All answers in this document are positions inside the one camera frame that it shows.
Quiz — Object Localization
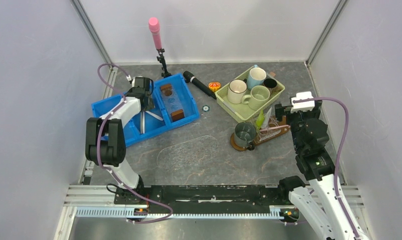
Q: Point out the brown oval wooden tray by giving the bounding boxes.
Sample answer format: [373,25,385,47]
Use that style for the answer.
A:
[230,116,290,152]

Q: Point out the white toothpaste tube red cap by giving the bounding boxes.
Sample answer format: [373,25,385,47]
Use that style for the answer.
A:
[261,107,273,129]

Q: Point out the green toothpaste tube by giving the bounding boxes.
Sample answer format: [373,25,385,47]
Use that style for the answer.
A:
[255,110,265,130]

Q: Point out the grey toothbrush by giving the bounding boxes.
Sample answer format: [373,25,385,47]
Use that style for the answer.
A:
[140,111,146,135]

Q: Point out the clear plastic toothbrush holder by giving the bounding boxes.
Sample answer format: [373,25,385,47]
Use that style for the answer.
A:
[254,116,290,145]

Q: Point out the dark grey mug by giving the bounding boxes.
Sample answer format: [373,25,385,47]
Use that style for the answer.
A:
[234,122,256,151]

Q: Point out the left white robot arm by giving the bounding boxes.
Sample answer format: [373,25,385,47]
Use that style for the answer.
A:
[85,76,155,204]

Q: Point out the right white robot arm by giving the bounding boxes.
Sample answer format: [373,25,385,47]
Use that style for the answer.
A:
[275,100,369,240]

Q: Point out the white toothbrush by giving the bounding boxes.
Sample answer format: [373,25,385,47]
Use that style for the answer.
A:
[146,111,164,121]

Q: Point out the light green mug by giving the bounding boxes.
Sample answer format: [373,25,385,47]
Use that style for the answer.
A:
[241,85,270,111]

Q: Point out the black mug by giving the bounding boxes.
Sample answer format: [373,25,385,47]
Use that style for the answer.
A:
[263,78,279,95]

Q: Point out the blue compartment bin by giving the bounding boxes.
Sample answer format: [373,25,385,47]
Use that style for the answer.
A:
[90,72,201,148]

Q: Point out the green plastic basket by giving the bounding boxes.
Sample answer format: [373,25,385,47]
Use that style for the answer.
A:
[215,73,285,123]

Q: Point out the light blue mug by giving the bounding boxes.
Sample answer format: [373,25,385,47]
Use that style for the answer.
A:
[246,67,267,90]

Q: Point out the black cylinder marker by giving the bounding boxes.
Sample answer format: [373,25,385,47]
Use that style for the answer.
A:
[183,71,217,100]

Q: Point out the white mug brown rim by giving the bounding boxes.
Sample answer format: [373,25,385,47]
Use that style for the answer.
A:
[227,79,247,104]

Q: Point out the pink microphone on stand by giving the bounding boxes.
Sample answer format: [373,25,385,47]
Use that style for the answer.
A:
[148,17,171,78]

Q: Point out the orange yellow toy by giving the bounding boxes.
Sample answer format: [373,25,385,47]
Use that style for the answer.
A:
[208,81,221,93]

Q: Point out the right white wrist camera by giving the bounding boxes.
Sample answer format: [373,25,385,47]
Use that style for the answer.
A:
[290,91,315,113]

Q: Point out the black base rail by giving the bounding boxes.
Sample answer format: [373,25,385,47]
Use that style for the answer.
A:
[111,185,300,223]

